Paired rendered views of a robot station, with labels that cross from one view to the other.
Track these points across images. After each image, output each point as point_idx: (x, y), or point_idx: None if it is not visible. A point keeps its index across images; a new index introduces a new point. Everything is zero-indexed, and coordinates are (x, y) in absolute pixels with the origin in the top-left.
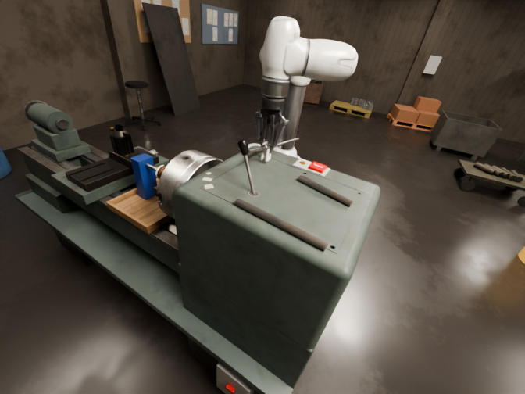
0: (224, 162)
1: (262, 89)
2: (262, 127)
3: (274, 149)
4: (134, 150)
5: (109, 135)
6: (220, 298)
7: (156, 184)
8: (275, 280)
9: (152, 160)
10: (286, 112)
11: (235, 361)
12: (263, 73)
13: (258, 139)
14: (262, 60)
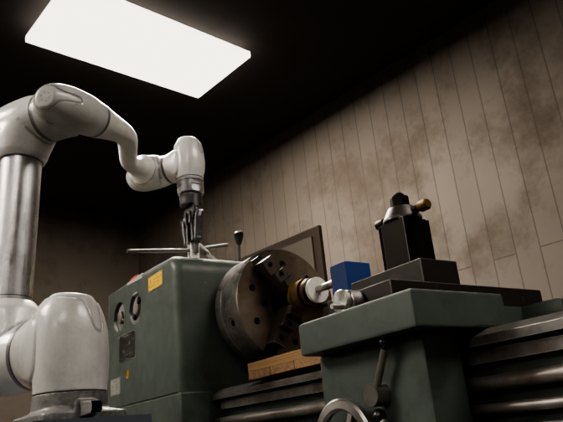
0: (240, 261)
1: (204, 189)
2: (194, 225)
3: (36, 307)
4: (385, 270)
5: (428, 220)
6: None
7: None
8: None
9: (331, 275)
10: (38, 218)
11: None
12: (203, 177)
13: (201, 239)
14: (204, 166)
